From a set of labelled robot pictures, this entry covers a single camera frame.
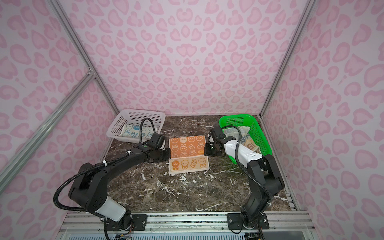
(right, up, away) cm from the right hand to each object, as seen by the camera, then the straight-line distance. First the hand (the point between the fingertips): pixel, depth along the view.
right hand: (205, 150), depth 89 cm
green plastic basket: (+28, +19, +21) cm, 40 cm away
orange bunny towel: (-11, -3, +3) cm, 12 cm away
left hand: (-20, -2, -1) cm, 20 cm away
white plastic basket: (-56, +22, +24) cm, 65 cm away
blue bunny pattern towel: (-51, +11, +17) cm, 55 cm away
